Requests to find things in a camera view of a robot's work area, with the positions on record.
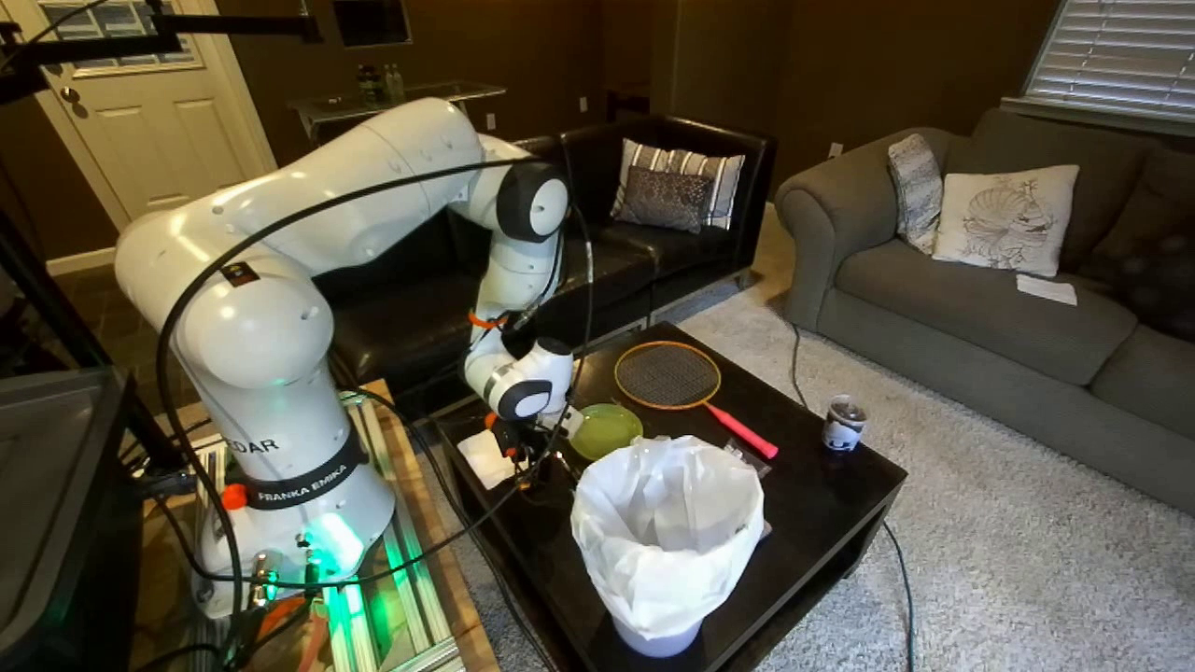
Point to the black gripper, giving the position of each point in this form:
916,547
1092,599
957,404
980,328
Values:
527,440

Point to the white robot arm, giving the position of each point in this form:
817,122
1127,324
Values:
229,280

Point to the white napkin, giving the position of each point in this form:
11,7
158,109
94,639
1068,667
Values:
486,459

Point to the white lined trash bin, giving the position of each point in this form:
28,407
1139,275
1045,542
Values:
666,527

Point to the black leather sofa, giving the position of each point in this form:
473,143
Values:
404,313

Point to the grey striped cushion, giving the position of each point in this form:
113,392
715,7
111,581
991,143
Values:
676,189

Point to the black coffee table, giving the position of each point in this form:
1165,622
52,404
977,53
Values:
819,520

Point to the small dark cup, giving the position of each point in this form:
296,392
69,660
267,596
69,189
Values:
843,426

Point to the striped white pillow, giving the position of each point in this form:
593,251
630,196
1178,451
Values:
921,189

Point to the white paper on sofa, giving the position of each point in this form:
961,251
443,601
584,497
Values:
1047,288

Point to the white printed pillow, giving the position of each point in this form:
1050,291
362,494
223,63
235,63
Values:
1007,216

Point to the grey fabric sofa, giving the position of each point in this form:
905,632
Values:
1092,378

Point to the dark patterned pillow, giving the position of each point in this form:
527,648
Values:
1147,255

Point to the window blinds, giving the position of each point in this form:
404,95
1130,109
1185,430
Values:
1127,57

